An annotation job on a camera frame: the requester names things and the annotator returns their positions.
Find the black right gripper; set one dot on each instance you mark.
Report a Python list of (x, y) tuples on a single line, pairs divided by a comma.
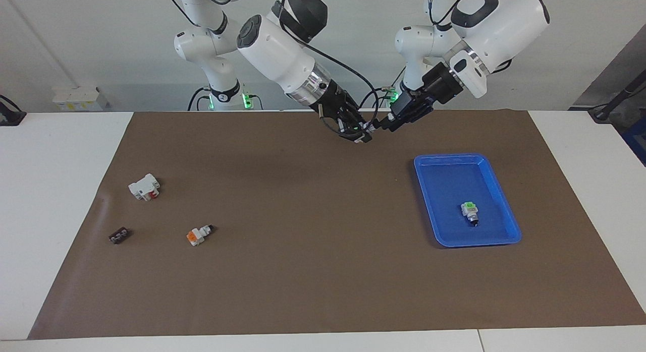
[(337, 102)]

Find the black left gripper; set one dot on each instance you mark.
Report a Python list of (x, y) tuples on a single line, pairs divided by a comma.
[(443, 84)]

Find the green-backed selector switch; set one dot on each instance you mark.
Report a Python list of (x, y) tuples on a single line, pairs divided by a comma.
[(357, 125), (469, 211)]

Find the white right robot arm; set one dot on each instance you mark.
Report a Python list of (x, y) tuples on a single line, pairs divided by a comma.
[(272, 49)]

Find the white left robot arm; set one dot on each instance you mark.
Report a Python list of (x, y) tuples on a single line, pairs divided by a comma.
[(504, 24)]

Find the blue plastic tray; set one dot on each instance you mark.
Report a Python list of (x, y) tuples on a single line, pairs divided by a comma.
[(454, 190)]

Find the brown paper table mat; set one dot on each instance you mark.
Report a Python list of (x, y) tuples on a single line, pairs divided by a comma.
[(303, 241)]

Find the black stand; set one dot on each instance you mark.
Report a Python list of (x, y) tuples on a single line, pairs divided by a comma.
[(618, 97)]

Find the grey partition panel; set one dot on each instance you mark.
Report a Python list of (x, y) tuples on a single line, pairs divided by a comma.
[(621, 64)]

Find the blue box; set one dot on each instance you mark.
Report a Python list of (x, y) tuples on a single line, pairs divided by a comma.
[(637, 145)]

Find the white circuit breaker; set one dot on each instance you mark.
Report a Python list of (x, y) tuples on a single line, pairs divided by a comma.
[(141, 186)]

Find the dark brown terminal block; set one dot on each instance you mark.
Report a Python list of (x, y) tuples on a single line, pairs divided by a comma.
[(119, 236)]

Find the white power strip box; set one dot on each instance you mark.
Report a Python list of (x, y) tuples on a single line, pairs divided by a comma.
[(75, 97)]

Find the orange-backed selector switch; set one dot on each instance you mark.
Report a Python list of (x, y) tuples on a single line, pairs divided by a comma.
[(198, 235)]

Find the black clamp mount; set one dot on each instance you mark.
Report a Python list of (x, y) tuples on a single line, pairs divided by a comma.
[(10, 117)]

